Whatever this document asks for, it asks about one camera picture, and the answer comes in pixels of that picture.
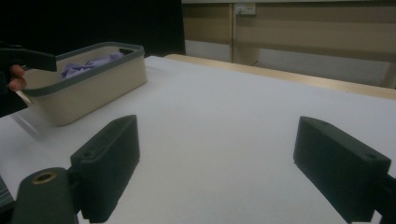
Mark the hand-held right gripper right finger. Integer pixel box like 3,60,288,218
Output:
292,116,392,224

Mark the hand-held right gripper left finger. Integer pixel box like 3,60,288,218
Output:
70,115,140,224

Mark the purple cloth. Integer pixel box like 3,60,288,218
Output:
60,51,126,80

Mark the beige basket with grey rim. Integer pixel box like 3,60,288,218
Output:
21,41,149,127

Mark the black curtain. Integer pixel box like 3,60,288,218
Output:
0,0,187,59

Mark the wooden table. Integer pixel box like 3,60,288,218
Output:
163,53,396,101

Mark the white wall socket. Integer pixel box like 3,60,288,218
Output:
233,3,257,16

